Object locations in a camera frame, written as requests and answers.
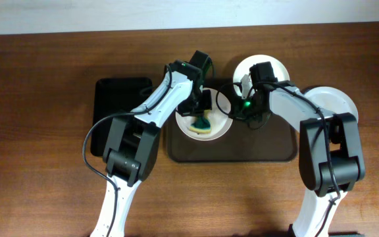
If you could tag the green and yellow sponge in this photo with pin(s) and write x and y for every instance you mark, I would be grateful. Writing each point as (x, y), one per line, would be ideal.
(201, 124)

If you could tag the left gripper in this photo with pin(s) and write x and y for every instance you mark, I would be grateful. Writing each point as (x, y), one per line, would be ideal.
(206, 105)

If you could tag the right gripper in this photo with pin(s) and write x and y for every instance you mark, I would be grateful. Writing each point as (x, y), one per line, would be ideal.
(236, 112)

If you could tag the dark brown serving tray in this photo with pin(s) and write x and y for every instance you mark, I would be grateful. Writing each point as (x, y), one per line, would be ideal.
(275, 142)

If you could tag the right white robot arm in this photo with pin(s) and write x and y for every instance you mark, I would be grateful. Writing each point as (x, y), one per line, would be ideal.
(330, 153)

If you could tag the white plate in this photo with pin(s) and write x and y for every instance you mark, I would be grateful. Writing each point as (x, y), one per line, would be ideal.
(242, 73)
(220, 123)
(333, 100)

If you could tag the black rectangular sponge tray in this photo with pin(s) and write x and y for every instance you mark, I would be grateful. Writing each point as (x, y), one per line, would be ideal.
(114, 95)

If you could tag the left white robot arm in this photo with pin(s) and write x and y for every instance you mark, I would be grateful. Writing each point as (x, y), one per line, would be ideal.
(132, 143)

